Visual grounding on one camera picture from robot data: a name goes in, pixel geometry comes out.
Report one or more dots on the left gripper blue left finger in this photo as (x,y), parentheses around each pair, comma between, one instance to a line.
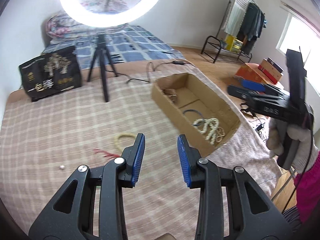
(89,204)

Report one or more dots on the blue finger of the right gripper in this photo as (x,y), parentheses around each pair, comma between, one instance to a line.
(258,87)

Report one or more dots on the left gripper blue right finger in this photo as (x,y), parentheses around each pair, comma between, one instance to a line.
(232,205)

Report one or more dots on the dark blue bangle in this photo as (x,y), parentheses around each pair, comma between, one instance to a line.
(192,111)

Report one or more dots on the red leather watch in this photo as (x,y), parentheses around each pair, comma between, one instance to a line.
(170,93)

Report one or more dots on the pink sleeve forearm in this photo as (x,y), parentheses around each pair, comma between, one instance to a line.
(307,193)

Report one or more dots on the white gloved right hand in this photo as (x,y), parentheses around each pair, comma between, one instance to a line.
(307,152)

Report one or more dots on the orange box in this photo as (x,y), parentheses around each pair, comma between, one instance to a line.
(251,72)

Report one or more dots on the stacked books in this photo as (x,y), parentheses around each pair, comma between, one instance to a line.
(271,70)

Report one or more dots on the yellow crate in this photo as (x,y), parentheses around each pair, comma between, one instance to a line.
(233,44)

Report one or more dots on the cardboard box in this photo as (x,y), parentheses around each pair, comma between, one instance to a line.
(219,121)

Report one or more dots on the black clothes rack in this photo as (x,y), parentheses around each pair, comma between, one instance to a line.
(242,19)

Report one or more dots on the window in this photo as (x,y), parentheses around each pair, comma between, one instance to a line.
(301,35)

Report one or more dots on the plaid pink blanket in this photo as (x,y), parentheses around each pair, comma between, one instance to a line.
(68,128)

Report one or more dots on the black snack bag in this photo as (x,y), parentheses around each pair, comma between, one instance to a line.
(51,73)

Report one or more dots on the black tripod stand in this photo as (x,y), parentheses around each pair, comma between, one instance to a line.
(101,52)

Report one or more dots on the blue patchwork bed sheet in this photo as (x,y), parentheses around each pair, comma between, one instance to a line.
(133,43)

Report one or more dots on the folded floral quilt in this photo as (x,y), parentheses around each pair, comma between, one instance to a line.
(63,28)

